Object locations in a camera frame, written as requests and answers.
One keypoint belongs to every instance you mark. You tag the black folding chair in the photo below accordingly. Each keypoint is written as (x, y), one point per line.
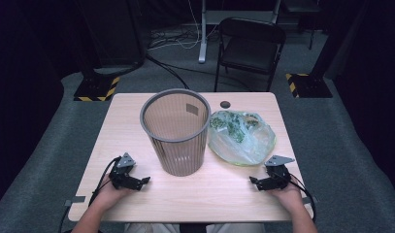
(250, 51)

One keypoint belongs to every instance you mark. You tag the black stand base yellow stripes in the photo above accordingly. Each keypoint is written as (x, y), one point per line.
(310, 85)
(98, 89)

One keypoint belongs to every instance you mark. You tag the grey mesh waste bin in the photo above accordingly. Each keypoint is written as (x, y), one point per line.
(182, 155)

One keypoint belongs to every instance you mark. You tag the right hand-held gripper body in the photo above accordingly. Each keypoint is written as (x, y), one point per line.
(276, 179)

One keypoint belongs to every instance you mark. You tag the white metal desk frame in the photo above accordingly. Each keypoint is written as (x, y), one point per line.
(203, 39)

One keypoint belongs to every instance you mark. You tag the black table grommet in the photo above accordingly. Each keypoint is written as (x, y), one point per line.
(225, 104)

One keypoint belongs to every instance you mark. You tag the person's left hand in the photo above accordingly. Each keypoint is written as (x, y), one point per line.
(108, 195)

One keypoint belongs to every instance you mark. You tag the person's right hand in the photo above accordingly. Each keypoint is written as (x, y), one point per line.
(289, 195)

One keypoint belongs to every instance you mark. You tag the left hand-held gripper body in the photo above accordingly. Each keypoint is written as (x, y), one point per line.
(121, 178)

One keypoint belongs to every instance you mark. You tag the clear plastic bag green print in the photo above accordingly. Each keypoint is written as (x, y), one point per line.
(246, 145)

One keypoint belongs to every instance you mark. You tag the person's light trousers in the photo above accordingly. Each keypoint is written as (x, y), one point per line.
(159, 228)

